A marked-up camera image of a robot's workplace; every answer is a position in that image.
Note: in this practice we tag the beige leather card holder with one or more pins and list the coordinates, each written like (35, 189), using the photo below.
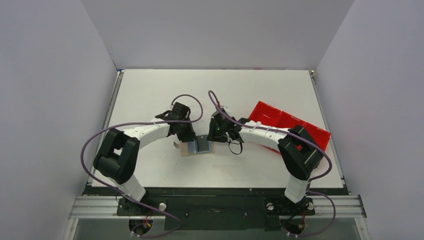
(189, 148)

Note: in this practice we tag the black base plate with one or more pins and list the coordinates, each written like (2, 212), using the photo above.
(220, 209)

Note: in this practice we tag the aluminium frame rail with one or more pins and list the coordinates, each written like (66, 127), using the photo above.
(179, 153)

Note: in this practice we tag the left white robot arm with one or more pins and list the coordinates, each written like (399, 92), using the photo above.
(118, 153)

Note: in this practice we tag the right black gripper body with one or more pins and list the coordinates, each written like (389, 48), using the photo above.
(214, 131)

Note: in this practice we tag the red plastic bin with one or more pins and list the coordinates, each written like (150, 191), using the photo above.
(271, 116)

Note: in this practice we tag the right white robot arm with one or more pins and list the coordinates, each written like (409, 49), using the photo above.
(299, 157)

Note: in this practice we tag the dark grey credit card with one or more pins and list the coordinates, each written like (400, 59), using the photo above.
(202, 144)

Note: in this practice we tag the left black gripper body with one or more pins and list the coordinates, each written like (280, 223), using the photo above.
(185, 132)

